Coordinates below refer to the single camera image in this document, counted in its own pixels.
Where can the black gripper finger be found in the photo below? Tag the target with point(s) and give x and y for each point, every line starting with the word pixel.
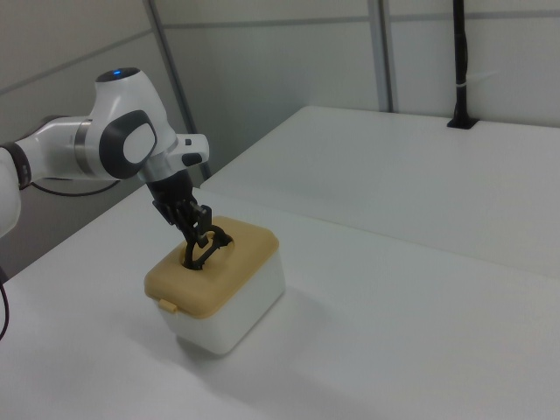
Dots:
pixel 168 214
pixel 199 216

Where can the black clamp-mounted pole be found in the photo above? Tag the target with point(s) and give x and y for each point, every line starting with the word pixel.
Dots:
pixel 460 52

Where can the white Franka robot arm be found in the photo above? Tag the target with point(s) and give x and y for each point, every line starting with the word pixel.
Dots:
pixel 118 100

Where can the grey partition frame post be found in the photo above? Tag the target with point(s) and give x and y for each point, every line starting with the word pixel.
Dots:
pixel 386 52
pixel 168 57

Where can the tan plastic case lid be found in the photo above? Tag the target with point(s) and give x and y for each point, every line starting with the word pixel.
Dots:
pixel 245 258

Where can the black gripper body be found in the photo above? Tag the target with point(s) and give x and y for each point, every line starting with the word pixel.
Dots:
pixel 170 188

